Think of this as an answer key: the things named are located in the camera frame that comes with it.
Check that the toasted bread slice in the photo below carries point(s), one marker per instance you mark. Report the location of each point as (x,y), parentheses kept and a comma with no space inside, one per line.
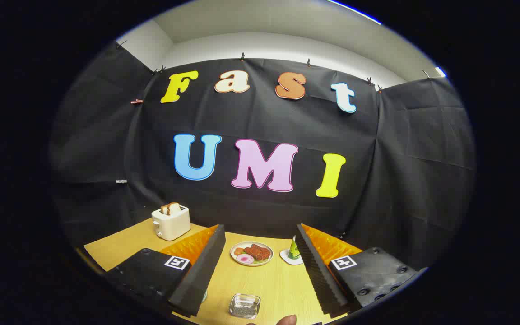
(174,208)
(164,210)

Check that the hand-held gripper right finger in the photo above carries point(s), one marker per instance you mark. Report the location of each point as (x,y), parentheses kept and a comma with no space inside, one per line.
(316,275)

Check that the square metal drain tray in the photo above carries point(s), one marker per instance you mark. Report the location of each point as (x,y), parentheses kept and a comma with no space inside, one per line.
(244,306)

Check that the green label drink bottle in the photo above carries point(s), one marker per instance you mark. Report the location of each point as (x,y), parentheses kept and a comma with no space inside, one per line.
(293,250)

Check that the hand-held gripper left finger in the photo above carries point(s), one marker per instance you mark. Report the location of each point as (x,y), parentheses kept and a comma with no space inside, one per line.
(199,275)

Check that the white square coaster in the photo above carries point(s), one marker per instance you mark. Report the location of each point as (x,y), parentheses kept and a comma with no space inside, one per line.
(285,257)

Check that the white oval food plate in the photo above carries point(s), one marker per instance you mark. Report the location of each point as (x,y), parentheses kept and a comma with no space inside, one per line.
(252,263)

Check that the brown meat pieces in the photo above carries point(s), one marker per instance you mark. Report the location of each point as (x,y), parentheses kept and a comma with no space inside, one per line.
(258,252)

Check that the cream white toaster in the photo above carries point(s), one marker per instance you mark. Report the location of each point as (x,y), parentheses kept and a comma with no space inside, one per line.
(172,225)

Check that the orange carrot slice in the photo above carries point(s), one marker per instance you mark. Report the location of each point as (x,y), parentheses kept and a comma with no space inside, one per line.
(239,251)

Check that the pink ham slice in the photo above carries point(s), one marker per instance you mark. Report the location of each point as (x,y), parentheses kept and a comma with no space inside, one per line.
(244,258)

